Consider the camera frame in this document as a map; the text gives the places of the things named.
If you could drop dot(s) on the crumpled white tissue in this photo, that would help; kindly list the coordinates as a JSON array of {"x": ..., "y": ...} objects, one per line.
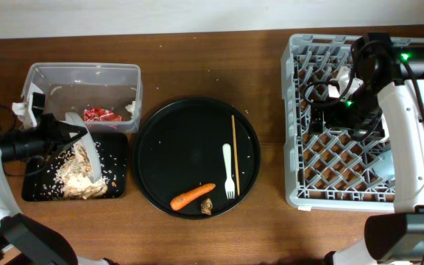
[{"x": 131, "y": 109}]

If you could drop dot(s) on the grey plate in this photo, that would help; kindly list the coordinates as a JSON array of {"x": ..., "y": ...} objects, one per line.
[{"x": 73, "y": 118}]

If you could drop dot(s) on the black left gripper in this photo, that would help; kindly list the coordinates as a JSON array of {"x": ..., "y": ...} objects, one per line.
[{"x": 53, "y": 129}]

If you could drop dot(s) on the orange carrot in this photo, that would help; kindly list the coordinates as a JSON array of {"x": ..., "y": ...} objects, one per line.
[{"x": 184, "y": 199}]

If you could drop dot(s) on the grey dishwasher rack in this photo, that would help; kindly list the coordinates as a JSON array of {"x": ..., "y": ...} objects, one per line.
[{"x": 328, "y": 170}]

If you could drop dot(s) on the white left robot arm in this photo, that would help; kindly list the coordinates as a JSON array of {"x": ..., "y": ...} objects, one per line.
[{"x": 22, "y": 239}]

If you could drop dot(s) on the clear plastic waste bin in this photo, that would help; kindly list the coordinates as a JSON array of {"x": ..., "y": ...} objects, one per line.
[{"x": 74, "y": 87}]

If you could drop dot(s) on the round black serving tray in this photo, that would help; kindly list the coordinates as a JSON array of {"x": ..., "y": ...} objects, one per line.
[{"x": 179, "y": 148}]

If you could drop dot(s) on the wooden chopstick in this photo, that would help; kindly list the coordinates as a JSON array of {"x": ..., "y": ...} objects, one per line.
[{"x": 235, "y": 152}]

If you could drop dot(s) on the brown food scrap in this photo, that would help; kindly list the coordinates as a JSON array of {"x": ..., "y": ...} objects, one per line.
[{"x": 206, "y": 207}]

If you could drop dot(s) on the black rectangular tray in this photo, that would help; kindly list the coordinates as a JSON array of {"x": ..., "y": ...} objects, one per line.
[{"x": 112, "y": 149}]

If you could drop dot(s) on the rice and peanut shells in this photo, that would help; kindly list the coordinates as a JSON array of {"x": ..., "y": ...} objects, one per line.
[{"x": 74, "y": 176}]

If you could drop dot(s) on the red snack wrapper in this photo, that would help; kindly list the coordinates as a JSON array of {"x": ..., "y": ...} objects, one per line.
[{"x": 100, "y": 114}]

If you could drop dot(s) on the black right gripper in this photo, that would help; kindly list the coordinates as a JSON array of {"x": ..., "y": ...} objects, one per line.
[{"x": 366, "y": 131}]

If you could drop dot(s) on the white plastic fork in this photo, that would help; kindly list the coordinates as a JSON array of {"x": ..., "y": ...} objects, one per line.
[{"x": 229, "y": 184}]

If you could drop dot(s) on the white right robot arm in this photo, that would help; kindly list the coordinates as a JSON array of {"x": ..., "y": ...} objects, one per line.
[{"x": 388, "y": 103}]

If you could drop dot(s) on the blue plastic cup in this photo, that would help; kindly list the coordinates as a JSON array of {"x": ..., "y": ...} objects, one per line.
[{"x": 384, "y": 168}]

